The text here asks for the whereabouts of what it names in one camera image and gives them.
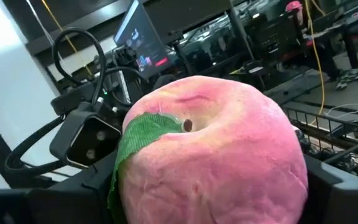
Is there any black wire basket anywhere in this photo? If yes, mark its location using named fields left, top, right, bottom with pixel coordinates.
left=283, top=105, right=358, bottom=184

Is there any person's foot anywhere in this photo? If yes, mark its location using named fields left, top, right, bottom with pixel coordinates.
left=336, top=67, right=358, bottom=91

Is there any black computer monitor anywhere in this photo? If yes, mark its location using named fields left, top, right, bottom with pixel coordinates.
left=113, top=0, right=172, bottom=78

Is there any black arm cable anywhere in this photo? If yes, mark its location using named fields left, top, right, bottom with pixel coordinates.
left=4, top=115, right=74, bottom=179

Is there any thin yellow hanging cord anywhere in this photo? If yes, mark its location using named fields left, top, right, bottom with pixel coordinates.
left=40, top=0, right=93, bottom=77

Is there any pink peach with green leaf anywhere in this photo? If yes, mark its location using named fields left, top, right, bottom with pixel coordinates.
left=107, top=75, right=310, bottom=224

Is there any thin white cable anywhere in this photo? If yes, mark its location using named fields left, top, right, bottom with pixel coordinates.
left=323, top=103, right=358, bottom=118

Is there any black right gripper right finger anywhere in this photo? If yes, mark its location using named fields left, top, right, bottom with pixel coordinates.
left=299, top=153, right=358, bottom=224

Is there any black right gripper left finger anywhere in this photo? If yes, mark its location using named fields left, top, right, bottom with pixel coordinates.
left=0, top=150, right=121, bottom=224

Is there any yellow floor cable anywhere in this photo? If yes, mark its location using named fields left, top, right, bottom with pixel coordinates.
left=303, top=0, right=326, bottom=118

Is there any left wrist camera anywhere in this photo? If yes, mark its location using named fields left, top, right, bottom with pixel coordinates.
left=48, top=110, right=123, bottom=169

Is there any dark purple grape bunch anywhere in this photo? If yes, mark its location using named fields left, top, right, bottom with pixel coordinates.
left=293, top=127, right=358, bottom=180

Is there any black left wrist camera cable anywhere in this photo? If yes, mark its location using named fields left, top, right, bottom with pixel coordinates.
left=52, top=27, right=107, bottom=105

